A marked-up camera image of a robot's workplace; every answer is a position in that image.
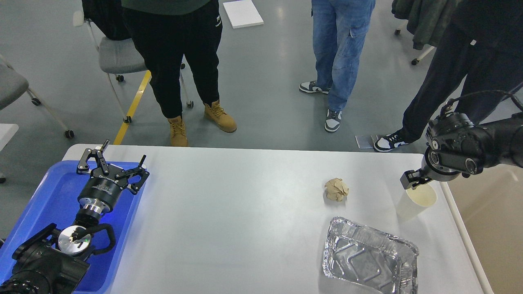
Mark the person in blue jeans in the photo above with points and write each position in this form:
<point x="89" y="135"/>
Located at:
<point x="339" y="32"/>

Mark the crumpled brown paper ball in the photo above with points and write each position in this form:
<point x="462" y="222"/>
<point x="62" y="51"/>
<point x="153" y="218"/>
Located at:
<point x="336" y="189"/>

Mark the blue plastic tray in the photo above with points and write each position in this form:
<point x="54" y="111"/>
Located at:
<point x="55" y="201"/>

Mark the person in black trousers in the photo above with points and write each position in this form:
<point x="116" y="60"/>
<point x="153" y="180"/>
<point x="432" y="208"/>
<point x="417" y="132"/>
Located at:
<point x="166" y="31"/>

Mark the white paper cup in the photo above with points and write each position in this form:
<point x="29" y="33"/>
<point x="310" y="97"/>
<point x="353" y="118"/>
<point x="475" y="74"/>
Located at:
<point x="415" y="201"/>

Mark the small grey floor plate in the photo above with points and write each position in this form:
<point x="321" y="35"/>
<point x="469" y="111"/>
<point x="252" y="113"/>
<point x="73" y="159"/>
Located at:
<point x="365" y="141"/>

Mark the grey chair with white frame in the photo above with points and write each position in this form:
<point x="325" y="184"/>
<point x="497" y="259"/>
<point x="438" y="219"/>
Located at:
<point x="115" y="57"/>

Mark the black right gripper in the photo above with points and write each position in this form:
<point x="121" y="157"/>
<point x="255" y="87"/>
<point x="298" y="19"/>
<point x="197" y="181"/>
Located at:
<point x="429" y="171"/>

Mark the black jacket on chair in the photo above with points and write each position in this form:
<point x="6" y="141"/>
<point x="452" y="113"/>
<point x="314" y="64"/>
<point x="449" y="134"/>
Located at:
<point x="107" y="15"/>

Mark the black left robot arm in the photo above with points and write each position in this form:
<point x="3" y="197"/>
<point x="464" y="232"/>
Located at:
<point x="71" y="235"/>

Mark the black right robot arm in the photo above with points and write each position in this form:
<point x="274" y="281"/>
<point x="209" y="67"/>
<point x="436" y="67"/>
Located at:
<point x="456" y="146"/>

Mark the person in dark clothes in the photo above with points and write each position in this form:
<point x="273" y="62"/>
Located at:
<point x="481" y="48"/>

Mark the white table edge left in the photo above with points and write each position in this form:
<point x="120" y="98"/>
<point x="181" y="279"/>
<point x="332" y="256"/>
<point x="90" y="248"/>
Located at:
<point x="7" y="131"/>

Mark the grey chair at left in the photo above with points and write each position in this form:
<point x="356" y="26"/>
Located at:
<point x="13" y="86"/>

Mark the chair with dark jacket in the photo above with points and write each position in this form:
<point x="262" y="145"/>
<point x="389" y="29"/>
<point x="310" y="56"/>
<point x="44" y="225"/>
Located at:
<point x="426" y="20"/>

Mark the aluminium foil tray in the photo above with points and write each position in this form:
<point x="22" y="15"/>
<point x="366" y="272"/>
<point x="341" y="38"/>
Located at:
<point x="371" y="258"/>

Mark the beige plastic bin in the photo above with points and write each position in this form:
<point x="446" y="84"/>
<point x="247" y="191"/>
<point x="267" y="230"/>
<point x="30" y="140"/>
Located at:
<point x="488" y="210"/>

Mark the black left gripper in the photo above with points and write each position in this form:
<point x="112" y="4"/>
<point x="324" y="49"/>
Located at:
<point x="107" y="183"/>

